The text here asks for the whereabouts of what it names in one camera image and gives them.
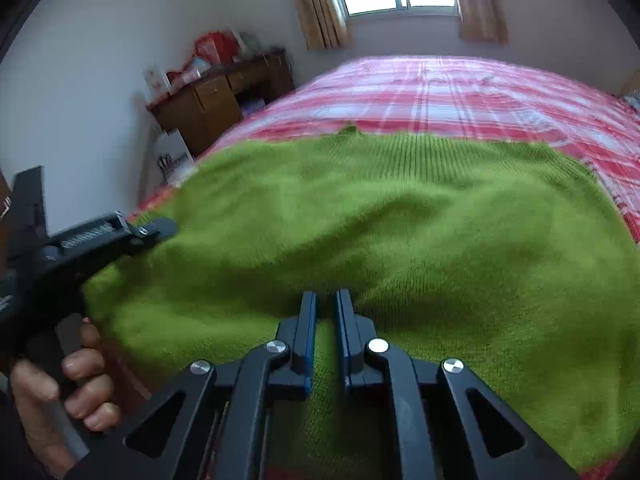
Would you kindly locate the red plaid bedsheet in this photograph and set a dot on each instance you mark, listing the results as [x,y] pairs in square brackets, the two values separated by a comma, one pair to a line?
[450,95]

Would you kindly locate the red gift box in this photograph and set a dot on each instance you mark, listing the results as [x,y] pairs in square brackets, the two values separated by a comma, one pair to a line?
[215,49]

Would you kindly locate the person's left hand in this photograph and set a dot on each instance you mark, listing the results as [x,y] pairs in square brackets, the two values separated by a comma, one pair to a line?
[85,360]

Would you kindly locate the brown wooden desk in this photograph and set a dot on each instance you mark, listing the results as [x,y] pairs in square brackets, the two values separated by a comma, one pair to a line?
[220,105]

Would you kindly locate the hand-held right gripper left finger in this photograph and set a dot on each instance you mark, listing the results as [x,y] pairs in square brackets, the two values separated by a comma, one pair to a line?
[309,345]

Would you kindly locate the beige floral curtain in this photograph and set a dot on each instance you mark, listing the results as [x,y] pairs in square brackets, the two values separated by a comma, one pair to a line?
[320,7]
[480,2]

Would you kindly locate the stack of books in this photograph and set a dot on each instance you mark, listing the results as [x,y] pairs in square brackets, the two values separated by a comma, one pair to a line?
[251,106]

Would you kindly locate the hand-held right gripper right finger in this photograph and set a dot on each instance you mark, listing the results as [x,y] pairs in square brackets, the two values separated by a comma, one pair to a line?
[343,345]

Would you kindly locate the green orange striped knit sweater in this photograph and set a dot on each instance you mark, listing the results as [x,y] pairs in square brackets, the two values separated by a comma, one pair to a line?
[400,240]

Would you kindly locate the white card box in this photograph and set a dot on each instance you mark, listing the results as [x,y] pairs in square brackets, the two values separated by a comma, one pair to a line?
[156,81]

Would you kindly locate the white paper bag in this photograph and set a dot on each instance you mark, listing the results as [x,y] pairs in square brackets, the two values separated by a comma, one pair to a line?
[172,157]

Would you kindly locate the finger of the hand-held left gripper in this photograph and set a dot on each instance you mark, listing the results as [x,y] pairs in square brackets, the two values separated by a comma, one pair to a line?
[155,231]

